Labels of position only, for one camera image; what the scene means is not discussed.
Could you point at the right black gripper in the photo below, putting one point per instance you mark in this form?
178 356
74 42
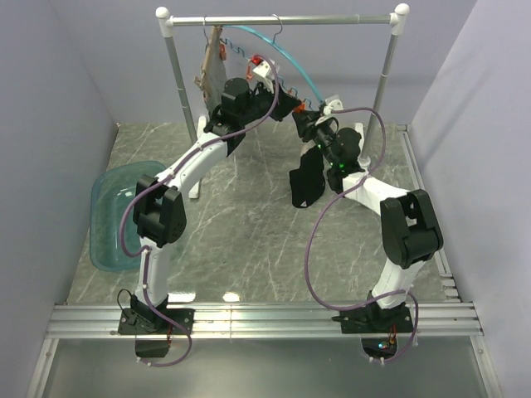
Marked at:
307 126

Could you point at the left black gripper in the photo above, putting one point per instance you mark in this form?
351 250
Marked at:
284 104

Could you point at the black underwear beige waistband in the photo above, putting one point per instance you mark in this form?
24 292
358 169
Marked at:
307 182

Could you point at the teal clip hanger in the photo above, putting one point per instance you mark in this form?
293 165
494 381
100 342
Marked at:
281 50

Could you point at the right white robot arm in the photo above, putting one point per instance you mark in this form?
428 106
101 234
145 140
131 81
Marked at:
411 234

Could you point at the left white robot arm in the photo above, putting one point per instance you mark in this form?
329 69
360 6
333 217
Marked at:
159 211

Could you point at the orange clip lower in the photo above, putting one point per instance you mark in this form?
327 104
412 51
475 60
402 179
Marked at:
299 109

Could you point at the salmon clip far left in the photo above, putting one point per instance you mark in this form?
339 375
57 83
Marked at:
222 52

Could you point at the wooden clothes hanger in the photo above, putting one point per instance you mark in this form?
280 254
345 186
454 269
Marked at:
214 35

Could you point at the grey knitted garment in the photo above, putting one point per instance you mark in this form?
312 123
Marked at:
213 77

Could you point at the white and silver clothes rack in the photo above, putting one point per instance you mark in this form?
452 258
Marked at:
286 19

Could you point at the teal plastic basin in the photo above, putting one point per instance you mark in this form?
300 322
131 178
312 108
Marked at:
111 194

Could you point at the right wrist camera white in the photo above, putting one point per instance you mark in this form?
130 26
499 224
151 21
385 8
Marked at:
332 104

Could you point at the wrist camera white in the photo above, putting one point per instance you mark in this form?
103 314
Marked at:
332 104
262 72

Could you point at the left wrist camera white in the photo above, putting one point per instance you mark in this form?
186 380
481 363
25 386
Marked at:
262 72

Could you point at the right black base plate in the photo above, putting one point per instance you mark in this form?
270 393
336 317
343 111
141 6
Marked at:
379 328

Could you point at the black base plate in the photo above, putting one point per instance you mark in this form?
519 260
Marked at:
379 328
174 321

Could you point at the aluminium mounting rail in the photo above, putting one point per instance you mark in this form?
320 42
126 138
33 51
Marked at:
77 320

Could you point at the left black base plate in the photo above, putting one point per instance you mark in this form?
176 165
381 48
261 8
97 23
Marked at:
174 321

